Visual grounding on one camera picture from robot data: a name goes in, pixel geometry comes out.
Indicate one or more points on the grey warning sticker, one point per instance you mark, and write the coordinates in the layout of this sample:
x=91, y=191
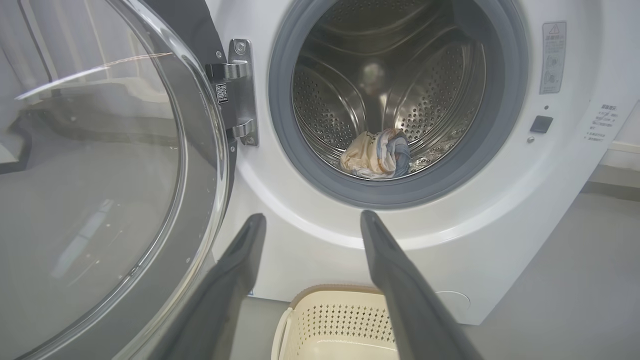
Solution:
x=552, y=57

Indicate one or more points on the small printed text label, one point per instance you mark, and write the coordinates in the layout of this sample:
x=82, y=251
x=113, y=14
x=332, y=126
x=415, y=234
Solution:
x=602, y=122

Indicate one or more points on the cream and blue garment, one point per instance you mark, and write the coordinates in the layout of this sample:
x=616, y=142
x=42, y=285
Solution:
x=370, y=157

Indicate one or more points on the stainless steel washing machine drum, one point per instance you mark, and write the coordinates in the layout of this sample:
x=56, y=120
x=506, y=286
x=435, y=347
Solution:
x=325, y=110

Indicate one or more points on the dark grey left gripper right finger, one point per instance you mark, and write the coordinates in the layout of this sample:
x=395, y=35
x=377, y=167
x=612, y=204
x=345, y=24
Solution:
x=410, y=305

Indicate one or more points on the round white filter cover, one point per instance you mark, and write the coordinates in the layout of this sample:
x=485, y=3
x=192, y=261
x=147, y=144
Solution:
x=457, y=300

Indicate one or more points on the black door latch socket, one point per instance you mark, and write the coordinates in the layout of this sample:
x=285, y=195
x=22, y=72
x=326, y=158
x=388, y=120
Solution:
x=541, y=124

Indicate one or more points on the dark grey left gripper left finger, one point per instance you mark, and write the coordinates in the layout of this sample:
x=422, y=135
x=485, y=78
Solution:
x=220, y=300

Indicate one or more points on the metal door hinge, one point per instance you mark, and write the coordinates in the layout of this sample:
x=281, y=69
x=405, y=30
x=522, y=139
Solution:
x=245, y=100

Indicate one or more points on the white front-load washing machine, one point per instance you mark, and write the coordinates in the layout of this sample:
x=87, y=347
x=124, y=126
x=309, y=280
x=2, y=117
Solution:
x=500, y=240

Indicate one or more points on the cream perforated laundry basket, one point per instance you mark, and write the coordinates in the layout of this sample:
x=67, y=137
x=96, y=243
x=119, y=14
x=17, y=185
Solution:
x=340, y=325

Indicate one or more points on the black round glass washer door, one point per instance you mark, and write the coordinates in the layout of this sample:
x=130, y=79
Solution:
x=100, y=200

